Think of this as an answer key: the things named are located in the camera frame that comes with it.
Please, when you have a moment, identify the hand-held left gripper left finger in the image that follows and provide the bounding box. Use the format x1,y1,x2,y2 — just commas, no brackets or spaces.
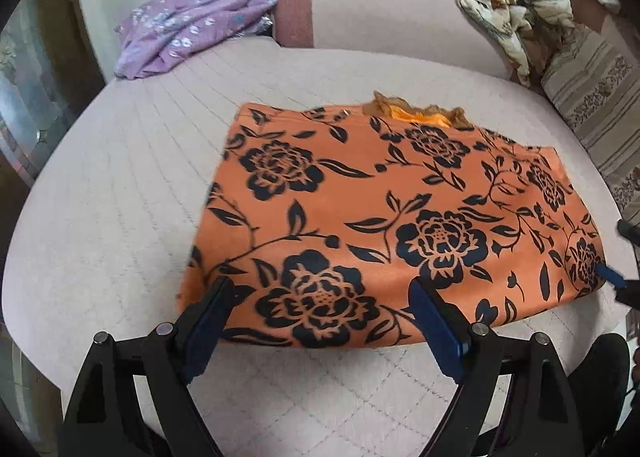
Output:
59,277,236,457

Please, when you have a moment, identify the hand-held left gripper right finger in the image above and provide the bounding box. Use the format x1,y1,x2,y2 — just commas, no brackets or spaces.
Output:
407,279,586,457

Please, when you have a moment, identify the orange floral blouse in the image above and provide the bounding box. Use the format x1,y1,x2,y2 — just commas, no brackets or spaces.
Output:
176,91,608,350

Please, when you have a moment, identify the striped floral pillow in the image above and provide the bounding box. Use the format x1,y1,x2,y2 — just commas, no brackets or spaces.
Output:
540,27,640,228

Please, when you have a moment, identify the pink cushion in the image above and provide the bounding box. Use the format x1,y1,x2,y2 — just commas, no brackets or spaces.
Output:
570,0,640,62

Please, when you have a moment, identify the crumpled beige floral blanket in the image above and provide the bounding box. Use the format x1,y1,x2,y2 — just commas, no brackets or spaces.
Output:
456,0,576,88

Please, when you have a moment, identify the stained glass wooden door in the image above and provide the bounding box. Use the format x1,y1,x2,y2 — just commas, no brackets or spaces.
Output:
0,0,108,198

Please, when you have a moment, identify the purple floral cloth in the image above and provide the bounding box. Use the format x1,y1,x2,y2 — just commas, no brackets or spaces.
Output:
114,0,279,80

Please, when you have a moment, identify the pink bolster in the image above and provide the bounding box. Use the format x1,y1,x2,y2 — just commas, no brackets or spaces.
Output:
274,0,551,98

